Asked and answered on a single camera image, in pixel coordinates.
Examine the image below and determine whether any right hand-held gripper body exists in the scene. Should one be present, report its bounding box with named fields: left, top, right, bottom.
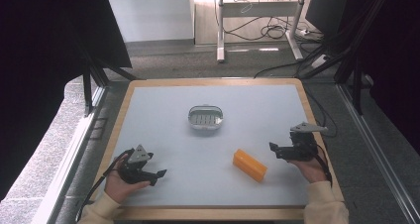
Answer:
left=289, top=121, right=330, bottom=163

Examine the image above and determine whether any black curtain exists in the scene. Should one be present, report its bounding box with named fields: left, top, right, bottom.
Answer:
left=0, top=0, right=133, bottom=202

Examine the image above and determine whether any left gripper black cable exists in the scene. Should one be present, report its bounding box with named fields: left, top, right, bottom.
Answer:
left=74, top=148, right=136, bottom=222

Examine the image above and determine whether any tangle of black floor cables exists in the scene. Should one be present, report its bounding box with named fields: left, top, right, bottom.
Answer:
left=224, top=0, right=340, bottom=79

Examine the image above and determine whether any metal soap dish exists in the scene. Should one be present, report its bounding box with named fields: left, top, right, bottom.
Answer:
left=187, top=104, right=225, bottom=132

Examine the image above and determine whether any person's left hand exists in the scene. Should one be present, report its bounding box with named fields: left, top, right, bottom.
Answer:
left=104, top=154, right=152, bottom=205

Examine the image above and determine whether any orange soap bar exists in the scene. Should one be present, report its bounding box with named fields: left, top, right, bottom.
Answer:
left=232, top=148, right=268, bottom=183

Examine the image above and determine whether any white desk frame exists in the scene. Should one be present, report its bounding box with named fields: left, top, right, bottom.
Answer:
left=215, top=0, right=310, bottom=63

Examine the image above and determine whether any person's right hand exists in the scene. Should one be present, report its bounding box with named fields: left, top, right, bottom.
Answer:
left=286, top=150, right=329, bottom=184

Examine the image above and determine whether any white cabinet panel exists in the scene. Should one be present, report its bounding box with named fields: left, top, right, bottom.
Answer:
left=106, top=0, right=196, bottom=44

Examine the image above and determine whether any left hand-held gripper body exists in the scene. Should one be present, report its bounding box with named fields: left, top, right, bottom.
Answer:
left=117, top=144, right=157, bottom=185

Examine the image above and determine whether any black metal stand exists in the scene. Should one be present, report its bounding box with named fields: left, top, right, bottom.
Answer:
left=70, top=35, right=140, bottom=118

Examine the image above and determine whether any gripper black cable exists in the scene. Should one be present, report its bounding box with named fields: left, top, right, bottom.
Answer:
left=312, top=143, right=334, bottom=189
left=74, top=148, right=136, bottom=222

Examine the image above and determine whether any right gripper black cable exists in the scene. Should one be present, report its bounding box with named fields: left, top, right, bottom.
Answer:
left=312, top=143, right=334, bottom=189

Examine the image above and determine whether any white power strip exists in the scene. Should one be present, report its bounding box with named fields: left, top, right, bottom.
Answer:
left=310, top=53, right=329, bottom=69

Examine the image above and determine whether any aluminium frame rail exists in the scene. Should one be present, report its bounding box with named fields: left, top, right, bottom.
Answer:
left=31, top=84, right=107, bottom=224
left=336, top=83, right=420, bottom=224

